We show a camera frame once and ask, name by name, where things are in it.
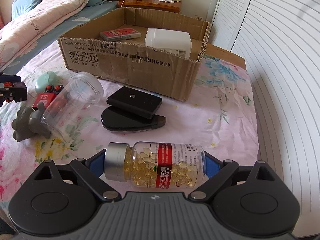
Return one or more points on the black oval case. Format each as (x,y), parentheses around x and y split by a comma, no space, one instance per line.
(116,120)

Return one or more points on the grey elephant toy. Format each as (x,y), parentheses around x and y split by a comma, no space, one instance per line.
(28,123)

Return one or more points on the floral pink bedsheet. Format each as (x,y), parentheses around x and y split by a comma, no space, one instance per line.
(219,116)

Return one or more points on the brown cardboard box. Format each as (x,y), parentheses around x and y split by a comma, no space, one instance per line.
(131,62)

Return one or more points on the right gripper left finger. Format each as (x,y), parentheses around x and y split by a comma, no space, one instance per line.
(89,172)

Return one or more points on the white louvered closet door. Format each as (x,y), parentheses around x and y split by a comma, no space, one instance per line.
(279,41)

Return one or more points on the clear plastic jar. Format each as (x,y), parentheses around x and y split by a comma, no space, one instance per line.
(65,116)

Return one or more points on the black rectangular case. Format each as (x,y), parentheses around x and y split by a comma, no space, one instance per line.
(135,101)

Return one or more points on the wooden nightstand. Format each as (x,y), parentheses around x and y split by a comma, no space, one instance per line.
(151,4)

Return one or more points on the capsule bottle silver cap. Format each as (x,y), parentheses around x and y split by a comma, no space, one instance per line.
(156,165)

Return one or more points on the mint green round case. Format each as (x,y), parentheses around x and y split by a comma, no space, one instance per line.
(47,78)

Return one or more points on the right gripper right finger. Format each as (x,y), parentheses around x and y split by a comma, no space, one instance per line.
(220,174)

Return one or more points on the red ink cartridge box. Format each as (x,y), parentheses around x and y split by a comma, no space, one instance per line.
(119,34)

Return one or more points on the pink folded quilt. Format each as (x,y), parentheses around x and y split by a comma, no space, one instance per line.
(20,36)

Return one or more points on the translucent white plastic container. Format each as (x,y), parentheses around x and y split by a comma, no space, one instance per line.
(174,42)

